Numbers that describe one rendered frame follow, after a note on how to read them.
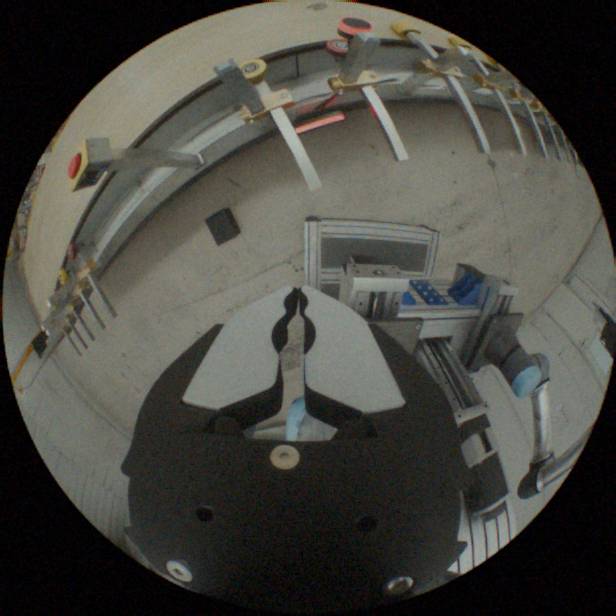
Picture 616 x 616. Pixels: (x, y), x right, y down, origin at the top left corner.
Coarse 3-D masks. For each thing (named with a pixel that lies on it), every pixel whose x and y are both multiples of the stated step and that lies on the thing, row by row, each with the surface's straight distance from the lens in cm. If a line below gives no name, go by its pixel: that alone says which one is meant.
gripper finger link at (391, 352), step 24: (384, 336) 8; (408, 360) 8; (408, 384) 7; (432, 384) 7; (408, 408) 6; (432, 408) 6; (384, 432) 6; (408, 432) 6; (432, 432) 6; (456, 432) 6; (456, 456) 6; (456, 480) 6; (360, 528) 5
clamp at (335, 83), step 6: (366, 72) 69; (372, 72) 70; (330, 78) 66; (336, 78) 66; (360, 78) 67; (366, 78) 68; (372, 78) 68; (378, 78) 69; (330, 84) 67; (336, 84) 64; (342, 84) 64; (348, 84) 65; (354, 84) 65; (360, 84) 66
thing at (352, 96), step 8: (336, 96) 70; (344, 96) 73; (352, 96) 75; (360, 96) 77; (304, 104) 68; (312, 104) 70; (328, 104) 75; (336, 104) 78; (296, 112) 72; (304, 112) 75
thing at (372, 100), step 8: (368, 88) 67; (368, 96) 65; (376, 96) 66; (368, 104) 66; (376, 104) 65; (376, 112) 64; (384, 112) 64; (376, 120) 66; (384, 120) 63; (384, 128) 63; (392, 128) 63; (384, 136) 65; (392, 136) 63; (392, 144) 62; (400, 144) 63; (392, 152) 64; (400, 152) 62; (400, 160) 62
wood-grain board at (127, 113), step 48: (288, 0) 101; (336, 0) 102; (144, 48) 117; (192, 48) 86; (240, 48) 74; (288, 48) 70; (96, 96) 125; (144, 96) 84; (48, 192) 152; (96, 192) 93; (48, 240) 151; (48, 288) 177
